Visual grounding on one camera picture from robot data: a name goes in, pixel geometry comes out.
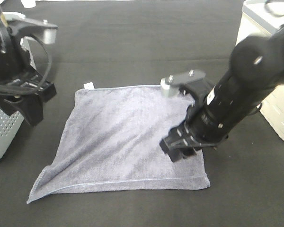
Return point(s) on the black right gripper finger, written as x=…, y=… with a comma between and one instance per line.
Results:
x=188, y=152
x=173, y=153

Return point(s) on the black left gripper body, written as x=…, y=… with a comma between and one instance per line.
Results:
x=25, y=83

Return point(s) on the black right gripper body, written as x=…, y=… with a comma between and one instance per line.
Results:
x=204, y=126

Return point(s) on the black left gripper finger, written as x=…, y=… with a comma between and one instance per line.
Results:
x=29, y=106
x=47, y=91

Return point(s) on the grey microfibre towel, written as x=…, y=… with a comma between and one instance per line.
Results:
x=110, y=142

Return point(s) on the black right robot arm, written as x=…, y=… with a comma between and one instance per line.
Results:
x=256, y=68

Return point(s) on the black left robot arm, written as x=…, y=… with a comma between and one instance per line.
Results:
x=23, y=88

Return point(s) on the grey perforated laundry basket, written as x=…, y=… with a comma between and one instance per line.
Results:
x=4, y=118

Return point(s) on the white cup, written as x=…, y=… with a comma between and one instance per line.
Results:
x=28, y=4

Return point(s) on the cream storage bin grey rim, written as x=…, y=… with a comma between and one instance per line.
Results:
x=265, y=19

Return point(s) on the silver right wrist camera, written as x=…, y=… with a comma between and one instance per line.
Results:
x=189, y=81

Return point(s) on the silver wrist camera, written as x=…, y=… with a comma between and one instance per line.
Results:
x=27, y=27
x=189, y=81

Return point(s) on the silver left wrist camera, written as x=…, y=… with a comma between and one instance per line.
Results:
x=27, y=27

